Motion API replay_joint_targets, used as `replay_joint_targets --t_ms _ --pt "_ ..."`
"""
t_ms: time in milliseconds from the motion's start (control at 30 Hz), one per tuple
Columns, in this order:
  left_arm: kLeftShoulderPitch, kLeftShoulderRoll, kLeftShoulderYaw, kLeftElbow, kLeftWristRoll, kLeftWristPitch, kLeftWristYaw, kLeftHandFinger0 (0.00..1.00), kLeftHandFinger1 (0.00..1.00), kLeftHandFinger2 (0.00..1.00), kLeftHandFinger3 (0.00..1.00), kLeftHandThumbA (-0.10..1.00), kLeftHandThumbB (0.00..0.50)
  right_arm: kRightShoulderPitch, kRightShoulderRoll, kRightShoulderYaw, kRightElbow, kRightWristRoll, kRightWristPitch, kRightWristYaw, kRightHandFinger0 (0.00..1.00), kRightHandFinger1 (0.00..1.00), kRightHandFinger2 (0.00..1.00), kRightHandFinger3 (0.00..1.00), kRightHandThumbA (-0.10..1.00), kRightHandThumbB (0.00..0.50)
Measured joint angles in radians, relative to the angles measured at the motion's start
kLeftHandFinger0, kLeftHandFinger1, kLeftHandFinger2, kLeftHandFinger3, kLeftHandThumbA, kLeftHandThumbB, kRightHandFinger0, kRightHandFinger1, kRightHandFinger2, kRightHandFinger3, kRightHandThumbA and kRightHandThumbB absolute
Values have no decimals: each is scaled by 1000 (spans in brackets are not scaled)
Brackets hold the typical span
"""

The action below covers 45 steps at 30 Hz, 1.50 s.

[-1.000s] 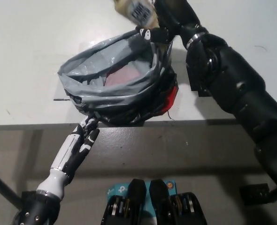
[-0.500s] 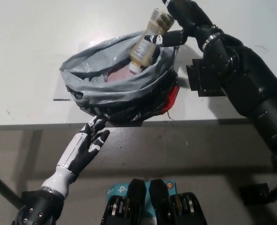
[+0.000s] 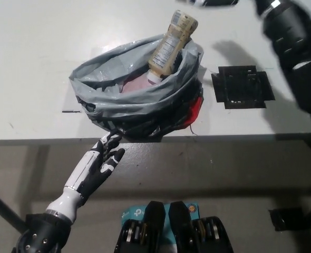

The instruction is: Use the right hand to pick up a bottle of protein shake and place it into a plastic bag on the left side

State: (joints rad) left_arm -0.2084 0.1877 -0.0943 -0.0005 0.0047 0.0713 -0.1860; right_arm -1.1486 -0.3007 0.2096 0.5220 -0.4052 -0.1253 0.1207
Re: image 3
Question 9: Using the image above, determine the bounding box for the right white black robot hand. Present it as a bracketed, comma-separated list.
[176, 0, 275, 17]

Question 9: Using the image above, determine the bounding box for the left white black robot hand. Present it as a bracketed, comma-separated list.
[64, 131, 125, 198]

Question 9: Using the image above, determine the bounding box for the beige protein shake bottle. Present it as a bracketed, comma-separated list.
[146, 9, 199, 86]

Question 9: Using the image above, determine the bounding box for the grey plastic bag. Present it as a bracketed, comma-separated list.
[68, 35, 205, 138]

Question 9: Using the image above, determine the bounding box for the black tape square marker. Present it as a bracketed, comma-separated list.
[210, 65, 276, 110]

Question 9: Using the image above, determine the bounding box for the black table leg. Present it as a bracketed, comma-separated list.
[0, 184, 27, 234]

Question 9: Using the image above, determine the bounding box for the pink flat item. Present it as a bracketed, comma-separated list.
[120, 74, 159, 93]

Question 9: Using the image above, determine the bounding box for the red fabric piece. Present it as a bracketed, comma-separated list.
[183, 95, 203, 128]

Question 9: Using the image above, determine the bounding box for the black table foot plate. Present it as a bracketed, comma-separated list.
[267, 207, 311, 233]

